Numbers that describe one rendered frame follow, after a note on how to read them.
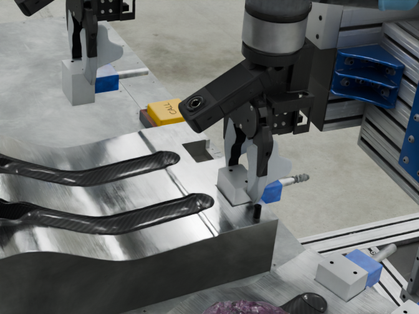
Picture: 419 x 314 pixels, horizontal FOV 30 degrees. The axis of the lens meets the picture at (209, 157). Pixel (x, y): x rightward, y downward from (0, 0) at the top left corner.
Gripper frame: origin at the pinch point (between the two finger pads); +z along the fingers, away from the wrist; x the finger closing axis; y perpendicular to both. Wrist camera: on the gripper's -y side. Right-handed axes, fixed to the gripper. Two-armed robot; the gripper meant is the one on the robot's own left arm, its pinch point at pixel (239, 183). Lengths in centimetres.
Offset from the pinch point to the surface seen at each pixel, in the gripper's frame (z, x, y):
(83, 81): -3.7, 26.7, -12.7
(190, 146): 2.1, 13.4, -0.8
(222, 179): -0.3, 1.1, -2.1
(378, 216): 90, 78, 102
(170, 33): 90, 225, 94
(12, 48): 10, 69, -13
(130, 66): 10, 55, 6
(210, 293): 1.3, -16.2, -12.2
